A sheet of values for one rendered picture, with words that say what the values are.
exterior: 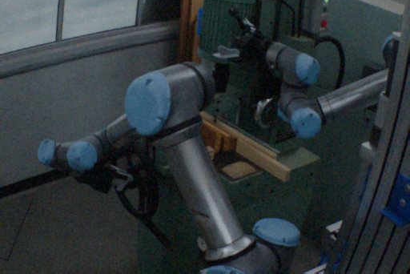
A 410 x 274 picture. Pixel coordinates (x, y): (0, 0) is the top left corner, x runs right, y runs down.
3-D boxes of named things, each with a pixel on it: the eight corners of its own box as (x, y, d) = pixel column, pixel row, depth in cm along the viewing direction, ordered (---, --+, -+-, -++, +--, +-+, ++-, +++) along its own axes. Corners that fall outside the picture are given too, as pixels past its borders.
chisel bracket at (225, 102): (198, 112, 187) (201, 90, 184) (228, 106, 196) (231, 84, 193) (211, 120, 182) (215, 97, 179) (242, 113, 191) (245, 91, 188)
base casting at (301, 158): (138, 164, 205) (139, 143, 201) (246, 134, 240) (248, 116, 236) (211, 222, 174) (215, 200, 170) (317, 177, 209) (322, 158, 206)
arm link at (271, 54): (295, 58, 146) (279, 78, 145) (284, 52, 149) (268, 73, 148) (287, 41, 141) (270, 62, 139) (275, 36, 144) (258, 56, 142)
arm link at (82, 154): (102, 133, 136) (79, 134, 143) (73, 146, 127) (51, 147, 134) (110, 161, 137) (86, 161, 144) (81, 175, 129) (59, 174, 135)
